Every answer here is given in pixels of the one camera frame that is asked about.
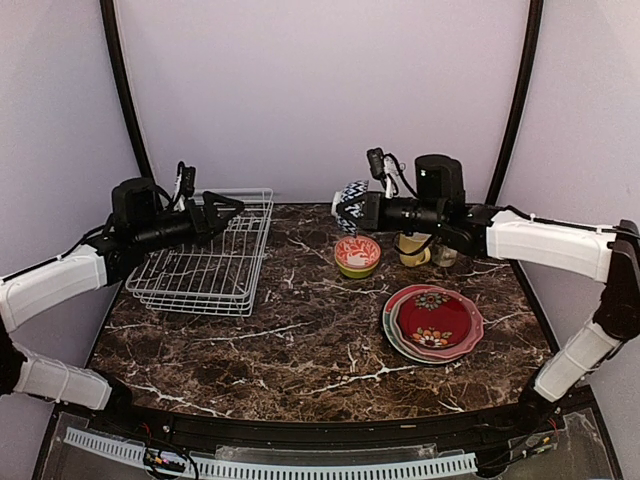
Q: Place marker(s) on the black frame post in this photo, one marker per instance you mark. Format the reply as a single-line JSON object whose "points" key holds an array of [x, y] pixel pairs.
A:
{"points": [[123, 87], [520, 93]]}

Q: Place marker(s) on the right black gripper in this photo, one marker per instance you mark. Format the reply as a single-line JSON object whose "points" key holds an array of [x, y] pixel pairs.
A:
{"points": [[372, 212]]}

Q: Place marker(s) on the lime green bowl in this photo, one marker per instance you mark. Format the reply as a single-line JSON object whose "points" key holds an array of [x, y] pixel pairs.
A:
{"points": [[357, 273]]}

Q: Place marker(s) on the white wire dish rack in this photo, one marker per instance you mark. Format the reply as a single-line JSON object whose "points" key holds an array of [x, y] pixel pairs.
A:
{"points": [[219, 278]]}

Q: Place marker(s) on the white bowl with red pattern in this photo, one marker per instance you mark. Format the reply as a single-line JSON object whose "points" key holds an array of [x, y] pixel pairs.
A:
{"points": [[357, 253]]}

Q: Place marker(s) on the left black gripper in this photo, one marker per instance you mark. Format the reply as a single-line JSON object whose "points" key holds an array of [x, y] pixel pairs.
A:
{"points": [[211, 218]]}

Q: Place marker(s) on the black front rail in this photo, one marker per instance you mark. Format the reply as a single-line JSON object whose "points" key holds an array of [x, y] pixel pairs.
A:
{"points": [[490, 432]]}

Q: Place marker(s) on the small blue patterned bowl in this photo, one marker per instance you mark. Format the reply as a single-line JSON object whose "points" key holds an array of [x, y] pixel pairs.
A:
{"points": [[347, 204]]}

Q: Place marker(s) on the white patterned mug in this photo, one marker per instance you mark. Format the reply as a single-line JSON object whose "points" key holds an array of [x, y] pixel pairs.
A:
{"points": [[443, 256]]}

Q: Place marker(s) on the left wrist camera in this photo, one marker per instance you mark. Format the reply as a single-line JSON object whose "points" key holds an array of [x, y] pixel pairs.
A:
{"points": [[184, 185]]}

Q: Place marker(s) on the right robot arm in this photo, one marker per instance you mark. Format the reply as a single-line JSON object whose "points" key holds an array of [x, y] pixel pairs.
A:
{"points": [[437, 206]]}

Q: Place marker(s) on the pink rimmed plate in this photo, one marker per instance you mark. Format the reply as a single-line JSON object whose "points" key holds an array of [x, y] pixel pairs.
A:
{"points": [[475, 330]]}

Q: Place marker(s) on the pale yellow mug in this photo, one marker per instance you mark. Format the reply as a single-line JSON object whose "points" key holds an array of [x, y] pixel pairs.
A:
{"points": [[414, 249]]}

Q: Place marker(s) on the right black frame post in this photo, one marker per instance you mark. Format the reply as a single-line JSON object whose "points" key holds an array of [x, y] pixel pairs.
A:
{"points": [[520, 93]]}

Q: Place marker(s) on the left black frame post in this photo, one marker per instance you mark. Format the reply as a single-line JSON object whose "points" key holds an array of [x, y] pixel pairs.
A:
{"points": [[123, 87]]}

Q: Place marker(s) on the white slotted cable duct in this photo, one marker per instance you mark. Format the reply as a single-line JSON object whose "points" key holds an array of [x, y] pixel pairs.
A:
{"points": [[228, 462]]}

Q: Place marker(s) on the light blue plate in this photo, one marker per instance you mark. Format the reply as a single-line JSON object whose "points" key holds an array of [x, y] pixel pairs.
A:
{"points": [[395, 330]]}

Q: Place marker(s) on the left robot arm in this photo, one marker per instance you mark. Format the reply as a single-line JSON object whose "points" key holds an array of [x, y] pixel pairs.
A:
{"points": [[144, 219]]}

